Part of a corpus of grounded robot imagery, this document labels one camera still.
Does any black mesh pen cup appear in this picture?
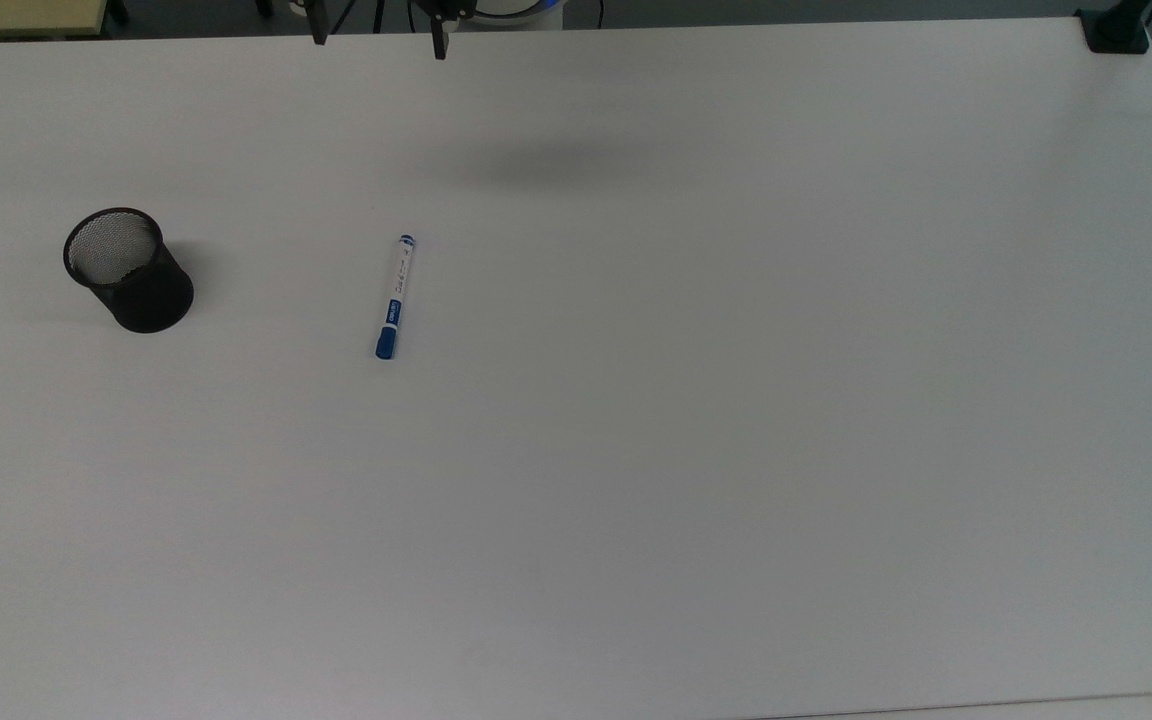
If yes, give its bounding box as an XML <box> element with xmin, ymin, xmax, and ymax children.
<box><xmin>62</xmin><ymin>207</ymin><xmax>196</xmax><ymax>335</ymax></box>

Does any black corner clamp mount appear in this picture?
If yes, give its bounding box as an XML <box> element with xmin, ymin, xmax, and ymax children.
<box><xmin>1075</xmin><ymin>0</ymin><xmax>1152</xmax><ymax>55</ymax></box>

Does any yellow wooden table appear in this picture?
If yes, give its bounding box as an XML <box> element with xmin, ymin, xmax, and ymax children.
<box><xmin>0</xmin><ymin>0</ymin><xmax>108</xmax><ymax>42</ymax></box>

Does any blue and white marker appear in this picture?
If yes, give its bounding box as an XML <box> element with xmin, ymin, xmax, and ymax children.
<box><xmin>373</xmin><ymin>233</ymin><xmax>418</xmax><ymax>362</ymax></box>

